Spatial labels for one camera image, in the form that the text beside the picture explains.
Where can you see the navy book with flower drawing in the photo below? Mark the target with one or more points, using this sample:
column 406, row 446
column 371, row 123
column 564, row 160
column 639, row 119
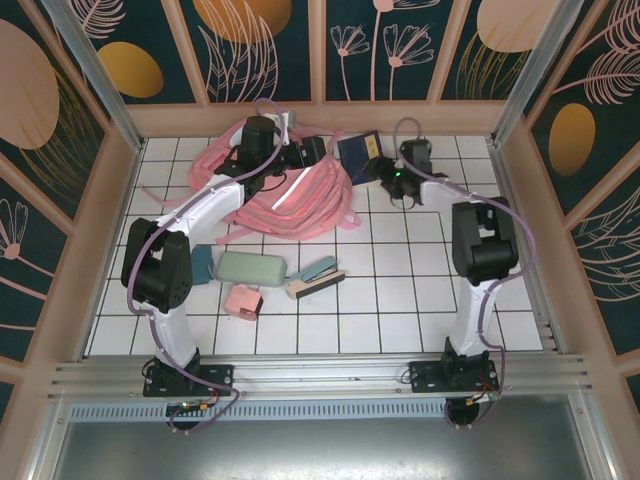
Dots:
column 357, row 155

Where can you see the pink backpack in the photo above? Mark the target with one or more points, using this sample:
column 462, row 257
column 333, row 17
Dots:
column 310, row 200

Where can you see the pale green pencil case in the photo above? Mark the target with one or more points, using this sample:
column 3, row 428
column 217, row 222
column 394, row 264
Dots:
column 250, row 270

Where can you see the small teal pouch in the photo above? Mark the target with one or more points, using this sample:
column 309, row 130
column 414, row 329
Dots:
column 205, row 265

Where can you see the blue and wood stapler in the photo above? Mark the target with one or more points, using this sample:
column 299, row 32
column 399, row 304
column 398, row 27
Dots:
column 315, row 280

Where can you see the small pink box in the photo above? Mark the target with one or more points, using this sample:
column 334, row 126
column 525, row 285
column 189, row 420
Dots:
column 242, row 302

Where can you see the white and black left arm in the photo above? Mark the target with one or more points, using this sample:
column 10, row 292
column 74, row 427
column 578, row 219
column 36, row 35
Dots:
column 200, row 210

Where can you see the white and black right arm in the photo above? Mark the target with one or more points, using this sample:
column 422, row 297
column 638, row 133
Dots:
column 485, row 240

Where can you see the grey metal sheet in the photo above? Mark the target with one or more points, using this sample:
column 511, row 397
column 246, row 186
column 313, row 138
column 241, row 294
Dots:
column 320, row 450

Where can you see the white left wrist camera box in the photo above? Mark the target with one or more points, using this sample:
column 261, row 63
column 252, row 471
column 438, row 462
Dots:
column 289, row 122

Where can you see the wall panel with orange disc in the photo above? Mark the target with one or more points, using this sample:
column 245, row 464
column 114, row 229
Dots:
column 240, row 50

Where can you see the aluminium table side rail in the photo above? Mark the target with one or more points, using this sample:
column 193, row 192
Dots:
column 504, row 175

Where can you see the wall panel with flower stems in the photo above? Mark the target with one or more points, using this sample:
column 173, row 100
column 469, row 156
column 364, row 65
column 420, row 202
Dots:
column 360, row 75

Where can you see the wall panel with pink disc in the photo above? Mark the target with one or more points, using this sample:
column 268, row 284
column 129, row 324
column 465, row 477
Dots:
column 475, row 75

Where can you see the wall panel with yellow oval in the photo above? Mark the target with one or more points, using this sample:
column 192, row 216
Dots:
column 130, row 70

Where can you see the wall panel with pink oval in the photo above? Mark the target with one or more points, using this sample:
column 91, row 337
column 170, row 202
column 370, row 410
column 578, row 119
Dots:
column 30, row 85

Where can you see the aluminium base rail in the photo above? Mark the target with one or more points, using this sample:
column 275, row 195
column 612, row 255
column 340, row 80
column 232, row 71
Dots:
column 320, row 372

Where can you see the wall panel with single flower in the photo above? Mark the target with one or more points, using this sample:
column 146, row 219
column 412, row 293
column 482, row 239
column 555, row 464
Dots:
column 30, row 280

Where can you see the dark wall panel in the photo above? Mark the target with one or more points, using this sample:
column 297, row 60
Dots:
column 634, row 395

